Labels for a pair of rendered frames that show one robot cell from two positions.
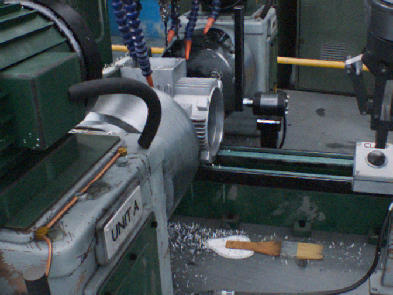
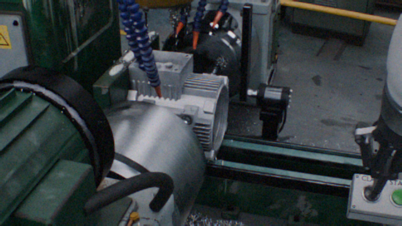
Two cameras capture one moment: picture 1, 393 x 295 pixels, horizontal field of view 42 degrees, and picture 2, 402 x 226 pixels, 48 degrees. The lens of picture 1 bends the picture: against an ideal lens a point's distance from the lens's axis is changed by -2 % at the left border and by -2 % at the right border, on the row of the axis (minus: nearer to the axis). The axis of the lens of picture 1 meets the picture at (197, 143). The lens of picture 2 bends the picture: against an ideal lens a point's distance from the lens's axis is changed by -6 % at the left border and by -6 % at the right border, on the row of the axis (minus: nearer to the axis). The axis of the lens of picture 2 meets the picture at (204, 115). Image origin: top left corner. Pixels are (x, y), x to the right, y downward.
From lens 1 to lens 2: 0.23 m
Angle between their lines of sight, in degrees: 8
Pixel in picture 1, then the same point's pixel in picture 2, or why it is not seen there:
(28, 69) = (44, 205)
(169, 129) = (178, 159)
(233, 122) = not seen: hidden behind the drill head
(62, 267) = not seen: outside the picture
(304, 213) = (299, 209)
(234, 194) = (235, 189)
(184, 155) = (191, 182)
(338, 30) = not seen: outside the picture
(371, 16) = (388, 113)
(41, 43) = (54, 145)
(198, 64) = (205, 49)
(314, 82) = (308, 19)
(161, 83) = (169, 84)
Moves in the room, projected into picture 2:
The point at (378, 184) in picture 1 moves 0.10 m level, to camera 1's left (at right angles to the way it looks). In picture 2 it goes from (370, 216) to (316, 219)
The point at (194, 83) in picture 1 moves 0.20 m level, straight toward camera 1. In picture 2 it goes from (201, 84) to (203, 134)
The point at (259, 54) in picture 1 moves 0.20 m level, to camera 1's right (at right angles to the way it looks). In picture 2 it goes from (264, 33) to (327, 34)
